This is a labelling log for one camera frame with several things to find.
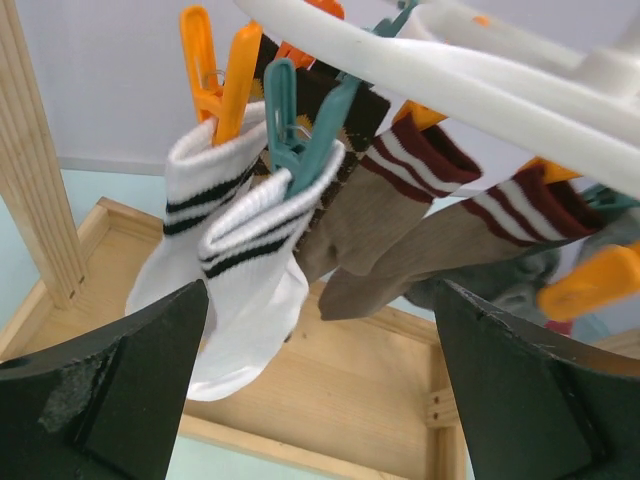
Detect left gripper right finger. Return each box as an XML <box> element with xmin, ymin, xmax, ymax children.
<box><xmin>434</xmin><ymin>281</ymin><xmax>639</xmax><ymax>479</ymax></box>

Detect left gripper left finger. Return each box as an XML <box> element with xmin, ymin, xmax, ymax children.
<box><xmin>1</xmin><ymin>280</ymin><xmax>209</xmax><ymax>479</ymax></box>

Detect wooden drying rack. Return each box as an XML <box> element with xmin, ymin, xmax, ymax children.
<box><xmin>0</xmin><ymin>0</ymin><xmax>640</xmax><ymax>480</ymax></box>

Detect white sock black stripes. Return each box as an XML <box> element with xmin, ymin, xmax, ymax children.
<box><xmin>187</xmin><ymin>141</ymin><xmax>345</xmax><ymax>402</ymax></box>

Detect teal clip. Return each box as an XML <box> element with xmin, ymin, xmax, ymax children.
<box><xmin>263</xmin><ymin>58</ymin><xmax>360</xmax><ymax>198</ymax></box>
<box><xmin>581</xmin><ymin>184</ymin><xmax>639</xmax><ymax>212</ymax></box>

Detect orange clip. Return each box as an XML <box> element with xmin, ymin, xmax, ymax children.
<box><xmin>392</xmin><ymin>100</ymin><xmax>447</xmax><ymax>130</ymax></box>
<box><xmin>537</xmin><ymin>242</ymin><xmax>639</xmax><ymax>323</ymax></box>
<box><xmin>180</xmin><ymin>5</ymin><xmax>262</xmax><ymax>145</ymax></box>

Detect white plastic clip hanger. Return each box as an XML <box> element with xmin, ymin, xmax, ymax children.
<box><xmin>237</xmin><ymin>1</ymin><xmax>639</xmax><ymax>190</ymax></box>

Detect grey sock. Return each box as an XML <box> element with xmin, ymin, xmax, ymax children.
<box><xmin>404</xmin><ymin>249</ymin><xmax>561</xmax><ymax>326</ymax></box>
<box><xmin>574</xmin><ymin>208</ymin><xmax>640</xmax><ymax>265</ymax></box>

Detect tan striped sock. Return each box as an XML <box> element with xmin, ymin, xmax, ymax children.
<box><xmin>296</xmin><ymin>114</ymin><xmax>482</xmax><ymax>283</ymax></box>
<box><xmin>318</xmin><ymin>166</ymin><xmax>605</xmax><ymax>321</ymax></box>

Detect brown argyle sock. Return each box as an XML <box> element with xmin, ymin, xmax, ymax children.
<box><xmin>249</xmin><ymin>34</ymin><xmax>279</xmax><ymax>102</ymax></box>
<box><xmin>297</xmin><ymin>63</ymin><xmax>390</xmax><ymax>224</ymax></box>

